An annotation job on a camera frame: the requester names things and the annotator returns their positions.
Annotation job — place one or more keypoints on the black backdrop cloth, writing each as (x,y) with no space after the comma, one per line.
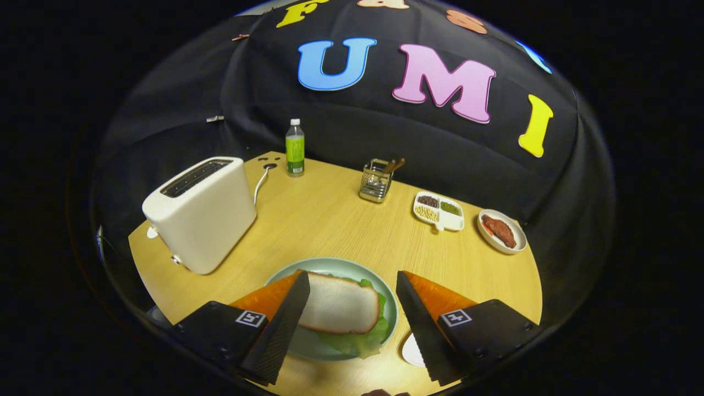
(385,132)

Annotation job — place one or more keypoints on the brown meat piece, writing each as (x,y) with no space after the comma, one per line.
(499,231)

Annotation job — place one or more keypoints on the white oval plate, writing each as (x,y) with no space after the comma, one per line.
(520,242)

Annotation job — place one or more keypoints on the pile of green beans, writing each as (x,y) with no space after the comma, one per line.
(450,208)

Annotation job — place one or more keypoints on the green lettuce leaf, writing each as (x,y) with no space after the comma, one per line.
(352,346)

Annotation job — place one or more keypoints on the white toaster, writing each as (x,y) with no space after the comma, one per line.
(203,220)

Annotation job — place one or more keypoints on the pile of yellow soybeans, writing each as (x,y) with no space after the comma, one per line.
(425,213)

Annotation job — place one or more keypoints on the green label plastic bottle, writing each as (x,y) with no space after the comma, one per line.
(295,151)

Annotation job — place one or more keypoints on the toasted bread slice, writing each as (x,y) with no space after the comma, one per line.
(341,305)

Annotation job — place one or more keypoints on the white square plate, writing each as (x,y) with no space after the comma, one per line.
(411,349)

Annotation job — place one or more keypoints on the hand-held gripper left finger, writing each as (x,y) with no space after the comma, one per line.
(283,330)

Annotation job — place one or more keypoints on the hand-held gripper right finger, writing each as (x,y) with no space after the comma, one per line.
(421,330)

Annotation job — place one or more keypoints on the white divided dish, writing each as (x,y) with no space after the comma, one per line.
(452,223)

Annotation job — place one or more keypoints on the light green round plate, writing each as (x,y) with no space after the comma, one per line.
(330,265)

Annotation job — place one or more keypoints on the pile of dark beans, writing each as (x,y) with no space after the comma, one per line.
(428,201)

